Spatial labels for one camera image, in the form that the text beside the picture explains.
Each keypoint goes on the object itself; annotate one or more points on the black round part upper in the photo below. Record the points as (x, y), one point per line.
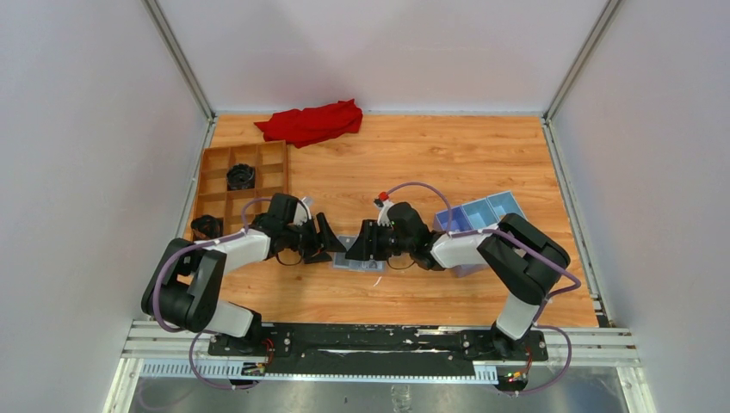
(241, 176)

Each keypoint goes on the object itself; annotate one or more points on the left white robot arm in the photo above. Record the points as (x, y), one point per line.
(183, 293)

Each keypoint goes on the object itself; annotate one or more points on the aluminium frame rail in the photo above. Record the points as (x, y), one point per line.
(150, 353)

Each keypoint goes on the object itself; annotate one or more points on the blue plastic box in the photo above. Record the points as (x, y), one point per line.
(477, 214)

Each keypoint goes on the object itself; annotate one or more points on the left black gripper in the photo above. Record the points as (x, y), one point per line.
(327, 238)

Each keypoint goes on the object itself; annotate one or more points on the red cloth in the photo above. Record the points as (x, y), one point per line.
(309, 126)

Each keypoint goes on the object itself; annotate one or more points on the black round part lower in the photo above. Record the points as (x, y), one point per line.
(206, 227)

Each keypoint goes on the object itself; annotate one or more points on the brown compartment tray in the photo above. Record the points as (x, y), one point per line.
(212, 197)

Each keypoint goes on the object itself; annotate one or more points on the black round part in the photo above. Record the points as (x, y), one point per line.
(206, 227)
(241, 176)

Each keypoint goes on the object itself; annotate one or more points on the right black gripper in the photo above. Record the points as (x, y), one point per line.
(365, 247)

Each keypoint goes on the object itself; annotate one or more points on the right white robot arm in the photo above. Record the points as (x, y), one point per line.
(527, 261)

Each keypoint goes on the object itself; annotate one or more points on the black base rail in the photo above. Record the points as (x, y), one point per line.
(391, 351)

